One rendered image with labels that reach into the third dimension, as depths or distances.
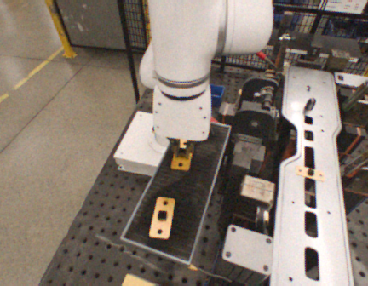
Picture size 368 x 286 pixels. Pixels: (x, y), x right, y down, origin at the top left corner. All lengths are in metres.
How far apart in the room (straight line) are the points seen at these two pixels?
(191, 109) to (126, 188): 0.76
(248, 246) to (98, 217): 0.68
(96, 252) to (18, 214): 1.22
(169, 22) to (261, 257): 0.45
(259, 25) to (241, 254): 0.41
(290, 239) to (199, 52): 0.54
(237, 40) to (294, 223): 0.53
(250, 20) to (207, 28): 0.05
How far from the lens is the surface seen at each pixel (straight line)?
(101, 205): 1.09
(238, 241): 0.54
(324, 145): 0.95
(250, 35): 0.32
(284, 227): 0.71
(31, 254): 1.95
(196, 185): 0.53
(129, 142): 1.12
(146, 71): 0.82
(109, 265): 0.97
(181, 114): 0.39
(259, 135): 0.74
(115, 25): 3.23
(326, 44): 1.56
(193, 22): 0.30
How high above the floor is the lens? 1.61
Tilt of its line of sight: 48 degrees down
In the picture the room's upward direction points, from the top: straight up
